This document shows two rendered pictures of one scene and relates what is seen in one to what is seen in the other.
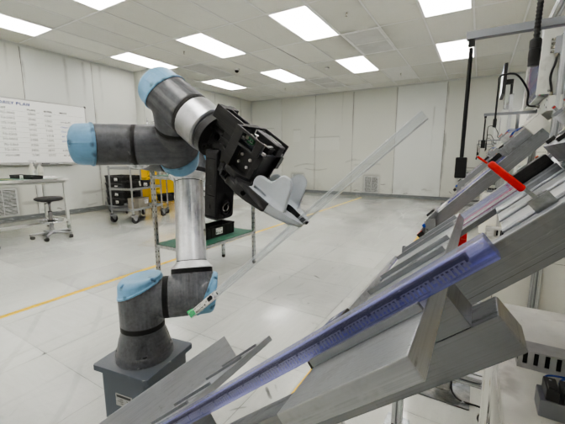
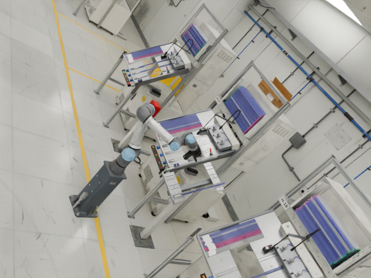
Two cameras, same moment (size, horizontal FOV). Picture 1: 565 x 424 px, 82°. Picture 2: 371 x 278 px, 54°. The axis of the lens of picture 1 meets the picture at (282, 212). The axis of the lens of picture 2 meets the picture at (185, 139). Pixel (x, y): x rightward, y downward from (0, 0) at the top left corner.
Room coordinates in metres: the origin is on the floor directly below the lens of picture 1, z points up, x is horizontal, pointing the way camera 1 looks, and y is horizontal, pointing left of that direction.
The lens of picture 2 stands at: (-0.11, 2.97, 2.34)
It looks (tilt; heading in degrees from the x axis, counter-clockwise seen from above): 22 degrees down; 285
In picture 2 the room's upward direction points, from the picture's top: 43 degrees clockwise
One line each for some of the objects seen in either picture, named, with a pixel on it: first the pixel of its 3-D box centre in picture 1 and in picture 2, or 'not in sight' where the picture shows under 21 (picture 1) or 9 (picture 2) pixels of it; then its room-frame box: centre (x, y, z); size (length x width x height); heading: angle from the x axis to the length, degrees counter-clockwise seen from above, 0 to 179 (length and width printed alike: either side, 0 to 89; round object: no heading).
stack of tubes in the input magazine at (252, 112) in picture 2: not in sight; (245, 110); (0.59, -0.67, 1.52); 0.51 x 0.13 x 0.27; 149
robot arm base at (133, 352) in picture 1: (144, 336); (118, 165); (0.85, 0.39, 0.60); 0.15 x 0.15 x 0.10
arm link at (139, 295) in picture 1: (143, 297); (126, 156); (0.85, 0.38, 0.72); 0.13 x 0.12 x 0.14; 104
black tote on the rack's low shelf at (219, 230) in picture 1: (208, 230); not in sight; (3.06, 0.71, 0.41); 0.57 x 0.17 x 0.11; 149
